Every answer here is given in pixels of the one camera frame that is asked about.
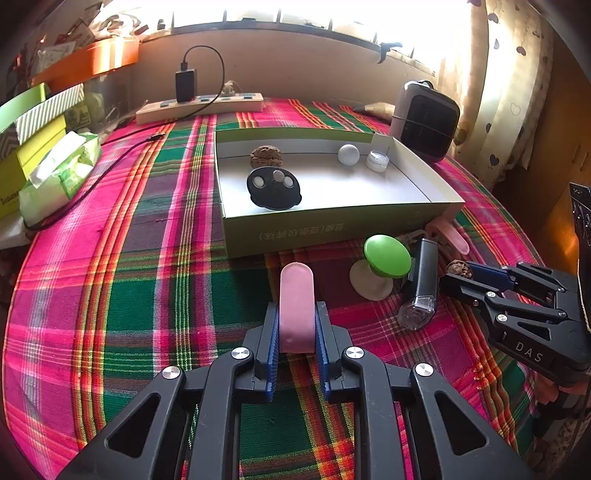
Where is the thin black cable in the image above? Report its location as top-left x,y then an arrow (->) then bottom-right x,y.
23,131 -> 166,230

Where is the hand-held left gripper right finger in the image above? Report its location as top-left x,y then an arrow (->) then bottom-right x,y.
315,301 -> 532,480

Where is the beige power strip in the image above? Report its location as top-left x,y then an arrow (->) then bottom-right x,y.
135,92 -> 265,125

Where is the black cylindrical device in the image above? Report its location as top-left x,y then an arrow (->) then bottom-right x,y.
397,239 -> 438,330

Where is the white ledge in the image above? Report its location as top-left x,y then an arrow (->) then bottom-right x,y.
0,217 -> 33,250

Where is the black charger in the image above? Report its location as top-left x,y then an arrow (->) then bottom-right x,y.
174,69 -> 198,103

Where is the black oval button-cell case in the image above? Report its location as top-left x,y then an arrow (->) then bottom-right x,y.
246,167 -> 302,212

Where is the pink green plaid tablecloth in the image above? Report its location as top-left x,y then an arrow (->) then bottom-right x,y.
4,97 -> 555,480

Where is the person's right hand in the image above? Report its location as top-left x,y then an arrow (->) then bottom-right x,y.
536,376 -> 561,404

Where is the cream heart-print curtain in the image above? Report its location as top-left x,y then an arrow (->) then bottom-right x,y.
462,0 -> 555,185

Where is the green box lid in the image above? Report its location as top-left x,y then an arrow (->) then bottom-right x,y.
0,83 -> 49,134

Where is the green tissue pack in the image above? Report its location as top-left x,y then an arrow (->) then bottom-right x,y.
18,130 -> 102,222

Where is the green cardboard box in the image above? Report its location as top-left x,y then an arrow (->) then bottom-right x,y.
213,127 -> 466,259

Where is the white striped box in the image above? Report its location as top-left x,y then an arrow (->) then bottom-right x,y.
14,83 -> 86,144

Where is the black charger cable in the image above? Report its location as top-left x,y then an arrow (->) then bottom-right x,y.
182,45 -> 226,114

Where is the orange box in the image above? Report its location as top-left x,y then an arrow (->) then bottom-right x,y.
30,37 -> 140,90

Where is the pile of plastic bags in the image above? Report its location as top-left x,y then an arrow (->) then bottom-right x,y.
92,4 -> 153,42

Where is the small grey space heater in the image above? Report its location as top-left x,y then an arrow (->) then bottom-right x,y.
390,80 -> 461,163

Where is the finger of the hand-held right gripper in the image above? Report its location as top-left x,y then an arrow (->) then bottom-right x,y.
438,274 -> 570,340
464,261 -> 578,308

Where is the brown walnut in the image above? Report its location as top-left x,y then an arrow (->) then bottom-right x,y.
249,145 -> 278,171
445,259 -> 474,280

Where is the yellow-green box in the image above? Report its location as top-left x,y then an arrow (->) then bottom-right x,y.
0,115 -> 68,220

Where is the green mushroom-shaped knob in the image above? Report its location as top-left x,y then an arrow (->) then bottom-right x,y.
348,234 -> 413,302

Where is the brown wooden cabinet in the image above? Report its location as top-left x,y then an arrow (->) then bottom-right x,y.
494,106 -> 591,278

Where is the pink plastic clip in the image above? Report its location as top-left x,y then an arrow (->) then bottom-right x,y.
279,262 -> 317,355
425,220 -> 471,259

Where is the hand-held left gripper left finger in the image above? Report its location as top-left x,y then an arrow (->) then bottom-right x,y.
58,302 -> 280,480

